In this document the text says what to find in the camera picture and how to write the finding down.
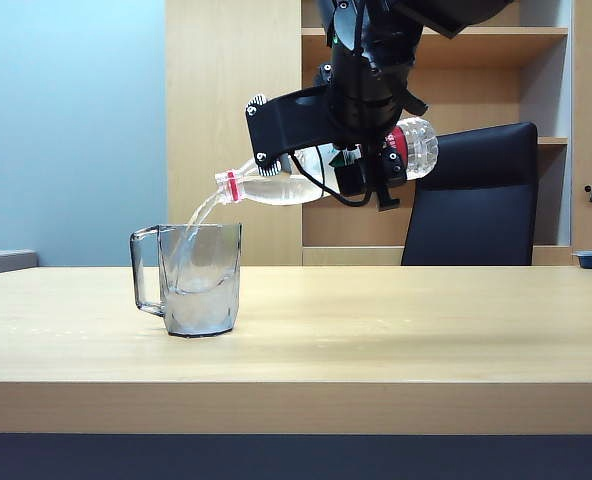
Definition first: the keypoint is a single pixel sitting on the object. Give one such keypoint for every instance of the grey low ledge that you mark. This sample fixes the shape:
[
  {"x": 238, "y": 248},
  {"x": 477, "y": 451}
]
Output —
[{"x": 3, "y": 262}]

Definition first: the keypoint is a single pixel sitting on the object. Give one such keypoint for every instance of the small blue cup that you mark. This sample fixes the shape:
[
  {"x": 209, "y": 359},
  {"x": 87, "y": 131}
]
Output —
[{"x": 586, "y": 260}]

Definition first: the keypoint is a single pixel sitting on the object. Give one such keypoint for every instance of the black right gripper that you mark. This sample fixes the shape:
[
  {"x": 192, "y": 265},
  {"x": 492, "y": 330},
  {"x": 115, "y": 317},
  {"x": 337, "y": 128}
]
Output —
[{"x": 363, "y": 95}]

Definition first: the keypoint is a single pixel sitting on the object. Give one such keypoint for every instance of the clear red-label water bottle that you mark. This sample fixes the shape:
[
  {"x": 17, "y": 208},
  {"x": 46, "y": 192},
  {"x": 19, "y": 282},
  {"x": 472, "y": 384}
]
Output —
[{"x": 276, "y": 192}]

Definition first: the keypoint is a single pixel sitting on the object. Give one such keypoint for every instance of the black cabinet key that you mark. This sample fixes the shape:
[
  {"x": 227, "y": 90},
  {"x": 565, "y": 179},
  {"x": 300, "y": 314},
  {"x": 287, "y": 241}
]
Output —
[{"x": 590, "y": 195}]

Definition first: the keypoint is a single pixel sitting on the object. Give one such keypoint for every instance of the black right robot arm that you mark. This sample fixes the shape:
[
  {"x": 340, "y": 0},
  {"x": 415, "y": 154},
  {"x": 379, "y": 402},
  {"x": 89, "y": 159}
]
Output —
[{"x": 376, "y": 25}]

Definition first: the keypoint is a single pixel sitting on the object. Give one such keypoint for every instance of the black office chair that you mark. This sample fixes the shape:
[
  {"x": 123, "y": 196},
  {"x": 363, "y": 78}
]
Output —
[{"x": 476, "y": 200}]

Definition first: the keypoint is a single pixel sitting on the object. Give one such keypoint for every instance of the grey transparent plastic mug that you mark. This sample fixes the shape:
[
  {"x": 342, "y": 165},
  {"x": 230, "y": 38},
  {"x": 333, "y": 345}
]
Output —
[{"x": 198, "y": 300}]

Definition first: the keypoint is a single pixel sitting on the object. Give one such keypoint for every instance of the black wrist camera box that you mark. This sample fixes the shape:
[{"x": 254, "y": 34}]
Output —
[{"x": 451, "y": 12}]

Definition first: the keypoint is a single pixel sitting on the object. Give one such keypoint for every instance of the light wooden bookshelf cabinet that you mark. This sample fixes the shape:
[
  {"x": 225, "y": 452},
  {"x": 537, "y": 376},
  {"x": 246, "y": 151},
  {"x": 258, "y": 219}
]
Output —
[{"x": 231, "y": 125}]

